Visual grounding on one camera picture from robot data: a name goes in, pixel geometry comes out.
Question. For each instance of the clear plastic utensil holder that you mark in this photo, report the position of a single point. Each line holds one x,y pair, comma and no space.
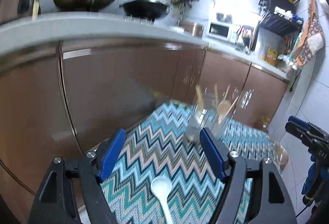
204,112

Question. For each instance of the right blue gloved hand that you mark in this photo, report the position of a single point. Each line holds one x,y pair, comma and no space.
313,180

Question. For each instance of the black dish rack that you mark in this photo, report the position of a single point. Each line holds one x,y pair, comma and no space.
280,17

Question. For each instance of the brown kitchen cabinets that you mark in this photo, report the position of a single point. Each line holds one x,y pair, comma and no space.
62,98

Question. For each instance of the orange patterned cloth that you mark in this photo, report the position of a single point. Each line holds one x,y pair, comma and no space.
311,39

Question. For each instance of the white microwave oven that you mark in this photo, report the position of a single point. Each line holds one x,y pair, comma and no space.
226,32

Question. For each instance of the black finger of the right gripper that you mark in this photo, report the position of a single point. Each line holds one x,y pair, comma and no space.
298,127

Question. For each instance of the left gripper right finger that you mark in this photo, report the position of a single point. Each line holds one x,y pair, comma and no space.
216,153

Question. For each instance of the black wok pan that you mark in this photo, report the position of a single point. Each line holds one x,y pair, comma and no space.
146,9

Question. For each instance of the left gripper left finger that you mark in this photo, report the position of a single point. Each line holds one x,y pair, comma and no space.
108,153

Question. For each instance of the yellow food package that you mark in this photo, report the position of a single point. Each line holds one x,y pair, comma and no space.
271,56

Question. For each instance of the copper pot on counter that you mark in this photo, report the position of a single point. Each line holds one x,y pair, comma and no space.
193,28

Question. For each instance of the zigzag patterned mat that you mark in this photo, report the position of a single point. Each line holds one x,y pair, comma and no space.
158,147

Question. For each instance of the beige wooden spoon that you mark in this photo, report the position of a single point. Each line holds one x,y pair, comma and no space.
223,109

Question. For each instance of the oil bottle on floor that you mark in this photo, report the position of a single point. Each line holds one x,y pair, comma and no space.
265,121

